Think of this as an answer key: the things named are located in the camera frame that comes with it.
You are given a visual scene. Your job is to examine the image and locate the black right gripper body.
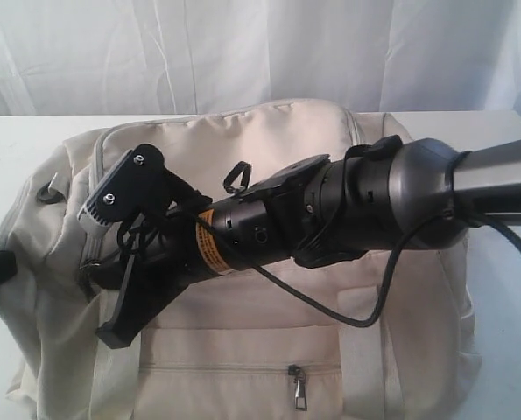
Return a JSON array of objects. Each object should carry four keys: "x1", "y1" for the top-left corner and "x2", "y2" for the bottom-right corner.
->
[{"x1": 113, "y1": 174, "x2": 212, "y2": 288}]

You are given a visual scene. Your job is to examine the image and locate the cream fabric duffel bag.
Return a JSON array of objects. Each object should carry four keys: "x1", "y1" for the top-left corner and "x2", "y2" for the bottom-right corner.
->
[{"x1": 0, "y1": 99, "x2": 482, "y2": 419}]

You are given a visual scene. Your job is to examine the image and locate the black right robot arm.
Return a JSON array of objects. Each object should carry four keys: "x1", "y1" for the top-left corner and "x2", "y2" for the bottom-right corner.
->
[{"x1": 91, "y1": 136, "x2": 521, "y2": 349}]

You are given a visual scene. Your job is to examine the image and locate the white backdrop curtain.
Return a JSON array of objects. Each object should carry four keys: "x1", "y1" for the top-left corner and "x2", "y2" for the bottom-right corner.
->
[{"x1": 0, "y1": 1, "x2": 521, "y2": 115}]

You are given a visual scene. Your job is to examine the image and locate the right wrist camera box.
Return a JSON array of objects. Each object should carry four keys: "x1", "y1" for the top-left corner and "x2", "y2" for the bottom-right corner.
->
[{"x1": 77, "y1": 143, "x2": 165, "y2": 238}]

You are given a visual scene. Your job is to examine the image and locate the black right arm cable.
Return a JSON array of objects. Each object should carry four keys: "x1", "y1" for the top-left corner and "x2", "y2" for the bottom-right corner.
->
[{"x1": 115, "y1": 148, "x2": 521, "y2": 329}]

